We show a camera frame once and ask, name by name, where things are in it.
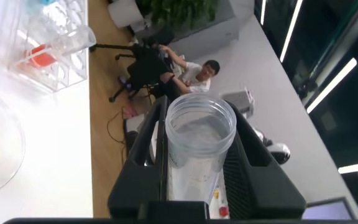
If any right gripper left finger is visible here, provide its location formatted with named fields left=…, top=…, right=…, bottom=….
left=108, top=95, right=170, bottom=218

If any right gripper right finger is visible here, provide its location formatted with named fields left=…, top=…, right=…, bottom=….
left=222, top=99, right=306, bottom=219

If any yellow pigment test tube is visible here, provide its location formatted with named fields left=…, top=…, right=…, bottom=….
left=165, top=93, right=237, bottom=218

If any red pigment test tube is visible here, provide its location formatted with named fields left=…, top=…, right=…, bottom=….
left=22, top=24, right=98, bottom=70

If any clear test tube rack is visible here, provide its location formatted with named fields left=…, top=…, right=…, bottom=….
left=7, top=0, right=90, bottom=93

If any blue pigment test tube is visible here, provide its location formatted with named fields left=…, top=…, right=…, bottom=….
left=26, top=0, right=60, bottom=7

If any white standing desk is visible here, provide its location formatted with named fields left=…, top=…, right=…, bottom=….
left=209, top=169, right=230, bottom=219

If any large display screen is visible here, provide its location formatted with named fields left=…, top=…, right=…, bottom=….
left=301, top=197, right=356, bottom=220

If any white tall mobile robot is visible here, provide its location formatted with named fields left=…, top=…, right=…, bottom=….
left=123, top=88, right=291, bottom=166

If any ceiling light strip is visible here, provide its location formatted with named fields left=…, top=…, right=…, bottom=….
left=306, top=57, right=358, bottom=114
left=279, top=0, right=305, bottom=63
left=337, top=159, right=358, bottom=175
left=259, top=0, right=267, bottom=26

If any black office chair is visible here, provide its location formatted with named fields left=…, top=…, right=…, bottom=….
left=89, top=42, right=175, bottom=103

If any seated man white shirt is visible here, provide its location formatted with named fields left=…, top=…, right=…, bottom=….
left=158, top=45, right=221, bottom=98

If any white plant pot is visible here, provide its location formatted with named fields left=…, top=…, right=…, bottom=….
left=107, top=0, right=145, bottom=29

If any green potted plant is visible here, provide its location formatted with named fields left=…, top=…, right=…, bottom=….
left=135, top=0, right=221, bottom=34

